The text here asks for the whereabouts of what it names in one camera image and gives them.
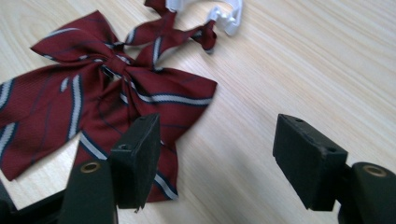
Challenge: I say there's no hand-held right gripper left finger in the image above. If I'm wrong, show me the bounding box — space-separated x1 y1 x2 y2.
57 112 163 224

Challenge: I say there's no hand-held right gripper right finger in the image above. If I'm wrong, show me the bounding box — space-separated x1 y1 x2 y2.
272 113 396 224

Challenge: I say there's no dark red striped bow tie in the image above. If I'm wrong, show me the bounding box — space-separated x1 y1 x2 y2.
0 0 219 203

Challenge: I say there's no white plastic clip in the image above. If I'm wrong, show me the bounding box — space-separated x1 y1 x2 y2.
164 0 244 36

